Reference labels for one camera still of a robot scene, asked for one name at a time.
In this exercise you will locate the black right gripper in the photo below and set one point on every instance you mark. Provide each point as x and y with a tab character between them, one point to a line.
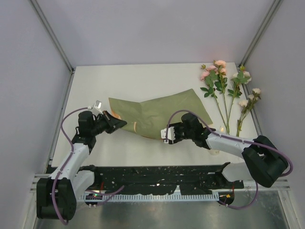
175	133

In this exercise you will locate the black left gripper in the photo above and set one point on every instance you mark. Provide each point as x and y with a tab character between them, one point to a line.
109	122

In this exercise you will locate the green wrapping paper sheet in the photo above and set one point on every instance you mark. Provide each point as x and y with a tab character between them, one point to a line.
149	117

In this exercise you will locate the cream ribbon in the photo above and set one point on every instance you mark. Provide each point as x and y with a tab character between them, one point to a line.
222	129

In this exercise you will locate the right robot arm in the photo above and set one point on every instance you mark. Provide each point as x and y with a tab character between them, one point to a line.
262	162

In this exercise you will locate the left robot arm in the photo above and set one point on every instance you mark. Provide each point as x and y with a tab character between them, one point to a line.
57	195

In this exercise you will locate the pink rose stem left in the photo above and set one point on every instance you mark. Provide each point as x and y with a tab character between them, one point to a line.
208	76

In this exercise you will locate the pale pink rose stem right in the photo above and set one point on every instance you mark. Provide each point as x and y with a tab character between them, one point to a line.
247	105

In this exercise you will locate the pink rose stem middle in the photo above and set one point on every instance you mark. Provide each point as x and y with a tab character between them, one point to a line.
221	85

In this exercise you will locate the white rose stem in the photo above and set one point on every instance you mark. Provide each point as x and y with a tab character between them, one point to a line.
238	79

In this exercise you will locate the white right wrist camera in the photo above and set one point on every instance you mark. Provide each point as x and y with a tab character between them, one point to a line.
168	135

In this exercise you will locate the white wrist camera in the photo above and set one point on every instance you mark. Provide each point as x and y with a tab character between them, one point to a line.
168	135
96	108

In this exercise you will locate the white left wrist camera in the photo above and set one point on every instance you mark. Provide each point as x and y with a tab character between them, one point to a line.
96	108

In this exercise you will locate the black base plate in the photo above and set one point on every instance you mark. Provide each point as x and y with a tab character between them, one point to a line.
162	180

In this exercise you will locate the white slotted cable duct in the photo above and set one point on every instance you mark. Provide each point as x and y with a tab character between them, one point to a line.
176	196

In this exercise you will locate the aluminium front rail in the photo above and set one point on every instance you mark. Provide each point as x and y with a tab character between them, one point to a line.
280	184

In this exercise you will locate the left aluminium frame post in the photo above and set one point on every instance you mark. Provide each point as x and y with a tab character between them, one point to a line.
48	28

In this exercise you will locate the aluminium frame post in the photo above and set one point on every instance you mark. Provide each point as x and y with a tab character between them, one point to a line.
48	28
267	19

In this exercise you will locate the right aluminium frame post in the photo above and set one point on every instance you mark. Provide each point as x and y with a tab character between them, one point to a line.
267	19

